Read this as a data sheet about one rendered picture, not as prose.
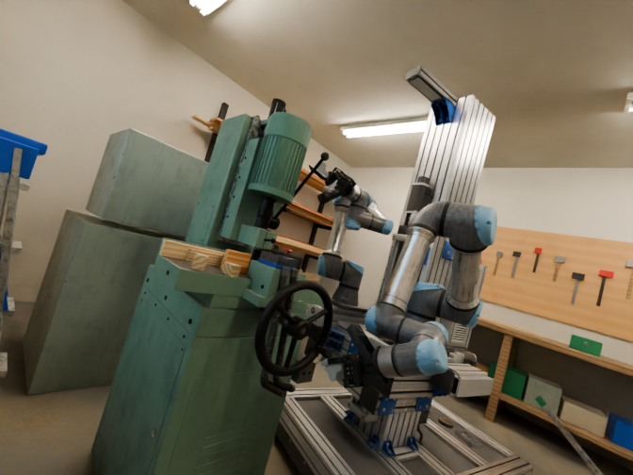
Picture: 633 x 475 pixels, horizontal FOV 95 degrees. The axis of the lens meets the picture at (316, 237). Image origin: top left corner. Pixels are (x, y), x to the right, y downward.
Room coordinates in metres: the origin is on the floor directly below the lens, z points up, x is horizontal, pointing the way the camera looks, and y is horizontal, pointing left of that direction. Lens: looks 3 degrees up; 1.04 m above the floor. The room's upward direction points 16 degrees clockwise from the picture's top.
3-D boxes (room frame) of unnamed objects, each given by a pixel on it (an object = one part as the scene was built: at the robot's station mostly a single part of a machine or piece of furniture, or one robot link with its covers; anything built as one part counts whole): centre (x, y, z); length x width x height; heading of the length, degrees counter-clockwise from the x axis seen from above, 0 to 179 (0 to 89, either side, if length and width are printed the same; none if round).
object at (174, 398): (1.21, 0.30, 0.35); 0.58 x 0.45 x 0.71; 44
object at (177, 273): (1.03, 0.15, 0.87); 0.61 x 0.30 x 0.06; 134
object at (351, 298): (1.66, -0.25, 0.87); 0.15 x 0.15 x 0.10
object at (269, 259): (0.98, 0.09, 0.99); 0.13 x 0.11 x 0.06; 134
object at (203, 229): (1.33, 0.42, 1.16); 0.22 x 0.22 x 0.72; 44
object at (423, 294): (1.24, -0.52, 0.98); 0.13 x 0.12 x 0.14; 56
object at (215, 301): (1.08, 0.18, 0.82); 0.40 x 0.21 x 0.04; 134
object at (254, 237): (1.14, 0.23, 1.03); 0.14 x 0.07 x 0.09; 44
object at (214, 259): (1.16, 0.17, 0.92); 0.60 x 0.02 x 0.04; 134
